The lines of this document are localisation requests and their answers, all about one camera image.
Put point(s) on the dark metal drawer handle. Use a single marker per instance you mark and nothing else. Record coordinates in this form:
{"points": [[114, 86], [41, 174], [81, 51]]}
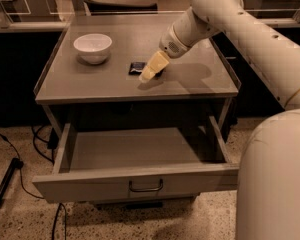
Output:
{"points": [[144, 188]]}

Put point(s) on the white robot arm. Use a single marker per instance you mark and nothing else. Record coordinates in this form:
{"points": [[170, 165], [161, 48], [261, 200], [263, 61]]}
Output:
{"points": [[268, 195]]}

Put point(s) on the clear acrylic barrier panel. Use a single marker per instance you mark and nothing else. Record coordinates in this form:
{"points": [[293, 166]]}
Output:
{"points": [[90, 4]]}

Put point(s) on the black bar on floor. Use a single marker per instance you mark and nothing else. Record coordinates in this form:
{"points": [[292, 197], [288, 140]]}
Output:
{"points": [[15, 164]]}

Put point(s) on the white ceramic bowl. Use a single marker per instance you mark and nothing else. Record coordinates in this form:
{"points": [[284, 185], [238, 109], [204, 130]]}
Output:
{"points": [[93, 48]]}

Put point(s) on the dark blue rxbar wrapper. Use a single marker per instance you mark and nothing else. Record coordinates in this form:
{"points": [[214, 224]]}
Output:
{"points": [[142, 68]]}

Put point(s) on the grey cabinet with top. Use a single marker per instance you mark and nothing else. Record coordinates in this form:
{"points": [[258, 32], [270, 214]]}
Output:
{"points": [[104, 97]]}

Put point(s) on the open grey top drawer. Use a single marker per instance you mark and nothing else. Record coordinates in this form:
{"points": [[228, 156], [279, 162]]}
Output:
{"points": [[97, 166]]}

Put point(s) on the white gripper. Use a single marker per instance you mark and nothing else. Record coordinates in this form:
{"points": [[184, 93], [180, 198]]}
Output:
{"points": [[170, 45]]}

